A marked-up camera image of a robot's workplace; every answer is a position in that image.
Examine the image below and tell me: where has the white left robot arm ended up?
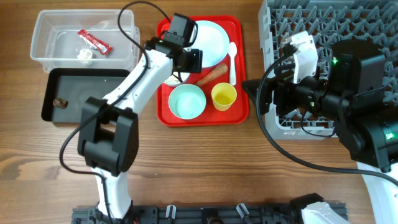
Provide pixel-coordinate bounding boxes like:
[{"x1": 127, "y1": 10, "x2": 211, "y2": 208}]
[{"x1": 78, "y1": 14, "x2": 203, "y2": 223}]

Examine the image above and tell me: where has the light blue bowl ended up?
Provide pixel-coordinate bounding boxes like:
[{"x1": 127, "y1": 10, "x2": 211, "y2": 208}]
[{"x1": 164, "y1": 72, "x2": 190, "y2": 87}]

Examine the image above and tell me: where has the yellow plastic cup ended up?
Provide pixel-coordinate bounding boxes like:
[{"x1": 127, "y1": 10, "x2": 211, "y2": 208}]
[{"x1": 211, "y1": 83, "x2": 237, "y2": 111}]

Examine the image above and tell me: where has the red plastic tray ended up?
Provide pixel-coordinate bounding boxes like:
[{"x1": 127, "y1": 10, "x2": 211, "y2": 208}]
[{"x1": 155, "y1": 15, "x2": 249, "y2": 127}]

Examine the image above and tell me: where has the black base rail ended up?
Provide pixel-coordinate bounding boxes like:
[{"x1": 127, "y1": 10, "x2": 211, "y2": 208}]
[{"x1": 71, "y1": 202, "x2": 348, "y2": 224}]

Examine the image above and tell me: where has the large light blue plate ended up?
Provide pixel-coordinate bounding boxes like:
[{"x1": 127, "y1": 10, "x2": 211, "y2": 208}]
[{"x1": 190, "y1": 21, "x2": 230, "y2": 68}]

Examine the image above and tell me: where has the black waste tray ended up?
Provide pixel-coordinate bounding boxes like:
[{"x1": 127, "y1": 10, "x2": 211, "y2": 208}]
[{"x1": 41, "y1": 68, "x2": 129, "y2": 123}]

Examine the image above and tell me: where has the crumpled white tissue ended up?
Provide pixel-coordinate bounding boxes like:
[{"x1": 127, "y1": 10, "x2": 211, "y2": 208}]
[{"x1": 77, "y1": 49, "x2": 93, "y2": 64}]

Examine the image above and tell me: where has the orange carrot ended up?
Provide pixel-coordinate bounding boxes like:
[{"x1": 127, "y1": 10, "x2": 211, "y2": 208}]
[{"x1": 195, "y1": 63, "x2": 228, "y2": 87}]

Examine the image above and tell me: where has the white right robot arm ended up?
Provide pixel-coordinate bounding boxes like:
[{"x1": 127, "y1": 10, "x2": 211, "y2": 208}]
[{"x1": 242, "y1": 40, "x2": 397, "y2": 223}]

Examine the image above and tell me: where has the brown food scrap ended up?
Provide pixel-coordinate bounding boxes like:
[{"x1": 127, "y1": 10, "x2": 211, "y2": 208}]
[{"x1": 53, "y1": 98, "x2": 68, "y2": 110}]

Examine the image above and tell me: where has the white rice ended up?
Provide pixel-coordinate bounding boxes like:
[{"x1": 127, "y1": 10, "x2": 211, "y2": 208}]
[{"x1": 164, "y1": 75, "x2": 181, "y2": 86}]

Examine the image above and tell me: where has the grey dishwasher rack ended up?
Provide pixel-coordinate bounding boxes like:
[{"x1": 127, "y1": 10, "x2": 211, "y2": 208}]
[{"x1": 257, "y1": 0, "x2": 398, "y2": 141}]

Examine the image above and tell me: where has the mint green bowl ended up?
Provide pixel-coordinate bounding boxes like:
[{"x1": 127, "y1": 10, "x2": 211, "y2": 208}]
[{"x1": 168, "y1": 84, "x2": 206, "y2": 120}]

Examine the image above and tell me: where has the white plastic spoon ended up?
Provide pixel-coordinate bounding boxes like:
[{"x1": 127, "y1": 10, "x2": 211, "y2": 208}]
[{"x1": 228, "y1": 42, "x2": 237, "y2": 86}]

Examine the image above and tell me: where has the red sauce packet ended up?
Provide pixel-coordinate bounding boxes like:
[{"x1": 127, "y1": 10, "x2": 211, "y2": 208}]
[{"x1": 77, "y1": 29, "x2": 113, "y2": 55}]

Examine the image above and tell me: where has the clear plastic bin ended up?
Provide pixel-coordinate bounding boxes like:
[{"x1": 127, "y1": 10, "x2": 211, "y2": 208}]
[{"x1": 30, "y1": 9, "x2": 139, "y2": 73}]

